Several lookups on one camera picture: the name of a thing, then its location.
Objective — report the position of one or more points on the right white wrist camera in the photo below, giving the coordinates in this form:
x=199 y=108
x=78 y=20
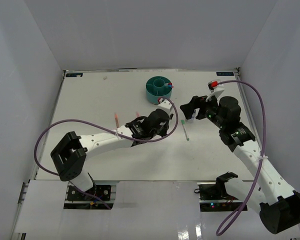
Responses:
x=216 y=89

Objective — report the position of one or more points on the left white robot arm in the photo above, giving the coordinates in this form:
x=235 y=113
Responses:
x=72 y=151

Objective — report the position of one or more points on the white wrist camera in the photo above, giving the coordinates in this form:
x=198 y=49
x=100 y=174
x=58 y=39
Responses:
x=165 y=105
x=216 y=89

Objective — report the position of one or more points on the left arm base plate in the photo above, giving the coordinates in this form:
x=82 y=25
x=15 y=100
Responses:
x=100 y=197

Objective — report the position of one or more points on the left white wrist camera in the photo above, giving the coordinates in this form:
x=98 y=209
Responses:
x=165 y=105

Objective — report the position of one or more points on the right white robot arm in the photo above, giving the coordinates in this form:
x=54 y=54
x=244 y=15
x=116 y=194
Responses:
x=277 y=202

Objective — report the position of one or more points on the teal round desk organizer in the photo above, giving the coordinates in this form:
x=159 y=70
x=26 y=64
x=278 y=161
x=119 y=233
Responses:
x=156 y=88

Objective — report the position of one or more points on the brown highlighter orange tip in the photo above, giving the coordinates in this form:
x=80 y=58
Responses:
x=116 y=120

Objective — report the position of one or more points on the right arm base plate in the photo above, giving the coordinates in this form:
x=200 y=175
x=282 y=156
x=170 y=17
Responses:
x=213 y=196

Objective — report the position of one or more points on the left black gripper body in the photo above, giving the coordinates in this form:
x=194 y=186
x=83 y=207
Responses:
x=162 y=132

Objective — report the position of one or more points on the green capped white marker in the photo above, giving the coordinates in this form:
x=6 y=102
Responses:
x=183 y=123

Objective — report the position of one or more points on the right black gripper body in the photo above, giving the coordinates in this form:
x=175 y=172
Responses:
x=208 y=110

